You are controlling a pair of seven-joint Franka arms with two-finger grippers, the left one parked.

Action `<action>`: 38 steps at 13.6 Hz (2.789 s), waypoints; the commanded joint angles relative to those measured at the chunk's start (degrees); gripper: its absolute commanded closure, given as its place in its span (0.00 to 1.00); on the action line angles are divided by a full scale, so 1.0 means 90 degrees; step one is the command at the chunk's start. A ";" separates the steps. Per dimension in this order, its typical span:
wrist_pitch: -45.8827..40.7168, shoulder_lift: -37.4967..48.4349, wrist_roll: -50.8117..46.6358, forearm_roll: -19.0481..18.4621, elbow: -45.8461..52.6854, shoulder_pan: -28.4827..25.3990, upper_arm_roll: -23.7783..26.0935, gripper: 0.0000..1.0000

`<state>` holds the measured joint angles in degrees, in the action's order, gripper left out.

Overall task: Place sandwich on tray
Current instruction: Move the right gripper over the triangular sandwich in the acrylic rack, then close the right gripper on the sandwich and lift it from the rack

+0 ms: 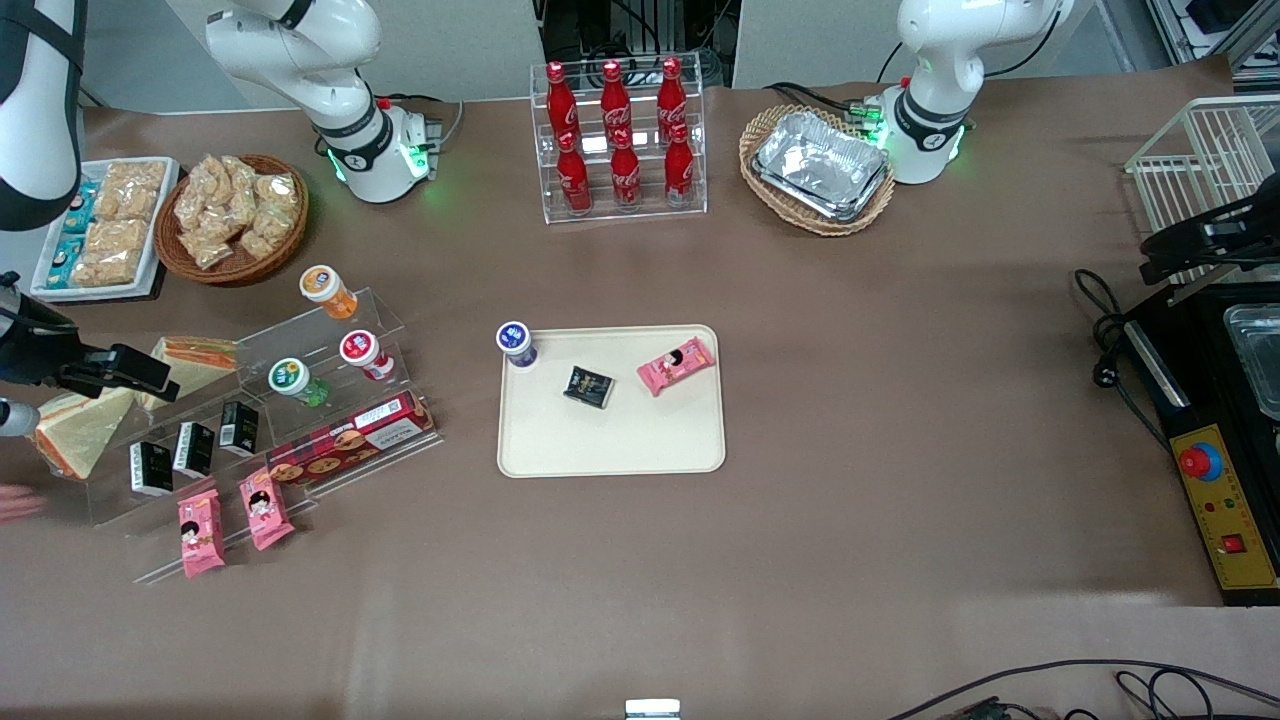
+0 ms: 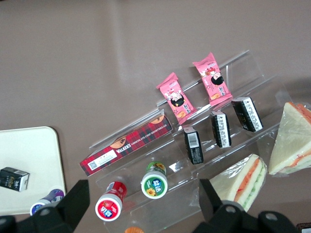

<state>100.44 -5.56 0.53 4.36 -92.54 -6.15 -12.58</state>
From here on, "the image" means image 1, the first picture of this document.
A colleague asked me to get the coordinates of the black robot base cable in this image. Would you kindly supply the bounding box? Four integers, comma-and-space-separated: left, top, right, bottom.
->
378, 92, 467, 153
763, 80, 883, 123

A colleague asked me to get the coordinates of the pink cartoon snack packet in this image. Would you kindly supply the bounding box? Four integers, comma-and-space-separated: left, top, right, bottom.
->
637, 337, 718, 398
237, 466, 297, 552
177, 489, 228, 580

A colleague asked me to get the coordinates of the white wire rack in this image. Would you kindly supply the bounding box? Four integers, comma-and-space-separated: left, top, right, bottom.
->
1124, 94, 1280, 287

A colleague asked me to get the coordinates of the stack of foil trays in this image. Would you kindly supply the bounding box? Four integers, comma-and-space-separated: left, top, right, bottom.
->
752, 110, 892, 224

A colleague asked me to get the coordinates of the green lid yogurt cup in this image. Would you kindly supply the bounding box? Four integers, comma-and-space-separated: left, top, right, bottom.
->
266, 357, 332, 410

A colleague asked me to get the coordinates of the steel food pan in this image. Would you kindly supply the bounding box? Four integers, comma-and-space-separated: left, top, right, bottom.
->
1221, 302, 1280, 422

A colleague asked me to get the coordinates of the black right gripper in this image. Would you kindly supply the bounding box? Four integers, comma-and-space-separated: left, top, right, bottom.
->
0, 285, 183, 404

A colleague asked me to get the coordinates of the light blue snack packet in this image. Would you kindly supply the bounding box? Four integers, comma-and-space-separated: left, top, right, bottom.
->
63, 180, 101, 237
44, 235, 87, 292

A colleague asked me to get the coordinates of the clear acrylic stepped display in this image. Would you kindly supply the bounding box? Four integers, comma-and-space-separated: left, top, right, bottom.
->
85, 288, 445, 587

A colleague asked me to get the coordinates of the silver metal bar handle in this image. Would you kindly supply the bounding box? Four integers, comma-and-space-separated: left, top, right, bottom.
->
1124, 319, 1194, 412

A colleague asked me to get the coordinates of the clear bag of puffed snacks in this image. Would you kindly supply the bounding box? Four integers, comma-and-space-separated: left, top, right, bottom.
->
224, 195, 267, 247
254, 172, 302, 213
174, 160, 227, 233
254, 205, 298, 263
180, 224, 237, 272
214, 155, 263, 203

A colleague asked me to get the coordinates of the triangle sandwich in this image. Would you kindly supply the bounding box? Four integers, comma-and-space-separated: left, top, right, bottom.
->
140, 337, 242, 413
33, 385, 139, 483

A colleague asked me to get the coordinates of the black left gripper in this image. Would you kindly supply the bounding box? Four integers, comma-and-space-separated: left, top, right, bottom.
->
1139, 190, 1280, 287

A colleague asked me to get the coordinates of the black appliance with yellow panel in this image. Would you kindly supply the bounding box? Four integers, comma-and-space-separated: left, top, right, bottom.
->
1124, 280, 1280, 608

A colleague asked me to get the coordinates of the orange lid yogurt cup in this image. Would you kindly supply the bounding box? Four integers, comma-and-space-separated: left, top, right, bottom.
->
299, 264, 360, 322

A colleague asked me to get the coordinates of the dark wicker basket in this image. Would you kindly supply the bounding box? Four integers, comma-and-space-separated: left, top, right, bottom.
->
154, 153, 310, 287

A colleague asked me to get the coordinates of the black power cable with plug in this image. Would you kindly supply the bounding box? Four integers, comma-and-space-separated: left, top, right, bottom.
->
1073, 267, 1174, 454

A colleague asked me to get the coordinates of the light wicker basket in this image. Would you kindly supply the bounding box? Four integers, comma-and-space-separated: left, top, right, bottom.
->
738, 104, 897, 238

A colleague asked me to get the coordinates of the black background cable bundle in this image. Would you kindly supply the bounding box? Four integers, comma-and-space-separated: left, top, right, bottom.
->
540, 0, 726, 63

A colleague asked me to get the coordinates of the clear acrylic bottle rack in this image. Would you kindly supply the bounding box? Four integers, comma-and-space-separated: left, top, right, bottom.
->
530, 52, 709, 226

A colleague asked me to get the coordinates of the white rectangular snack tray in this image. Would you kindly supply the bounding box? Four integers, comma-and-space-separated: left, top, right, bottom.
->
29, 157, 182, 302

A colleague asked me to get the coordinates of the wrapped rice cracker pack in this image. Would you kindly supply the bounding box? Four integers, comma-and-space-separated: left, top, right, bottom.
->
94, 160, 167, 222
84, 217, 153, 258
68, 250, 142, 290

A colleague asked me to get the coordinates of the red lid yogurt cup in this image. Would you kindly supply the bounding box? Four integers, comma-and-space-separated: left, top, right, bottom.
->
338, 329, 397, 384

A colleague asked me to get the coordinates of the aluminium frame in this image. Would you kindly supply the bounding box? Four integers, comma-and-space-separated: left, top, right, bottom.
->
1148, 0, 1280, 97

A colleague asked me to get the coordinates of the black snack packet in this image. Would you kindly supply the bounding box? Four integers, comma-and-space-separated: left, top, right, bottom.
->
129, 440, 175, 497
562, 365, 616, 410
217, 400, 262, 459
172, 421, 215, 480

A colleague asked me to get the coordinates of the grey metal strip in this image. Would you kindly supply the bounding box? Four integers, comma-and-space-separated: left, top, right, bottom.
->
1164, 270, 1242, 308

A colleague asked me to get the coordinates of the blue lid yogurt cup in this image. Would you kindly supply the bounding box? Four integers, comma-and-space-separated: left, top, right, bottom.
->
496, 320, 541, 372

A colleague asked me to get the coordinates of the black floor cable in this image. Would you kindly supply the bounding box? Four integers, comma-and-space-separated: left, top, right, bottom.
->
884, 657, 1280, 720

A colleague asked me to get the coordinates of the red cookie box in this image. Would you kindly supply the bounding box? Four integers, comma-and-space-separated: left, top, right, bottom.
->
264, 389, 439, 489

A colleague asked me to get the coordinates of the beige plastic serving tray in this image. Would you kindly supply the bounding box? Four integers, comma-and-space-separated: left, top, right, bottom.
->
497, 324, 726, 480

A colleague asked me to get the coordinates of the red cola bottle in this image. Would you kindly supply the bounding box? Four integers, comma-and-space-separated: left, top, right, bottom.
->
599, 60, 632, 136
663, 122, 696, 207
556, 130, 594, 215
545, 62, 580, 141
656, 57, 689, 131
609, 128, 643, 210

